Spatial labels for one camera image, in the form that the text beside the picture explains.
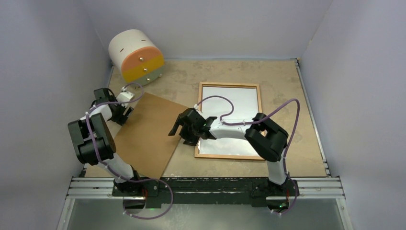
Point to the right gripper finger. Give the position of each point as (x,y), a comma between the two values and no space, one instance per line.
(178,123)
(189,138)

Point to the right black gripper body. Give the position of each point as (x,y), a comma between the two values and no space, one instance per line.
(186,128)

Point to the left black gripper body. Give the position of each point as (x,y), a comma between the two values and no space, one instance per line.
(118,117)

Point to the wooden picture frame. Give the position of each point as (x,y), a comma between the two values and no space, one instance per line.
(228,156)

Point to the brown frame backing board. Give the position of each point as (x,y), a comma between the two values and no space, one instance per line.
(144,141)

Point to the plant photo print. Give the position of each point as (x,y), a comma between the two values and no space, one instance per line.
(228,104)

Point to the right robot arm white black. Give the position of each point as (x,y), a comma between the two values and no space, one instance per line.
(266,137)

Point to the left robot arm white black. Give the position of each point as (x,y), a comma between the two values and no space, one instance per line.
(92,140)

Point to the round three-drawer cabinet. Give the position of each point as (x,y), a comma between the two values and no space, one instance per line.
(136,57)

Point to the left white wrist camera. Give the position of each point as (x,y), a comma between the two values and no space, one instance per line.
(124,97)

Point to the black aluminium mounting rail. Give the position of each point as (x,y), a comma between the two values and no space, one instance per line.
(253,191)

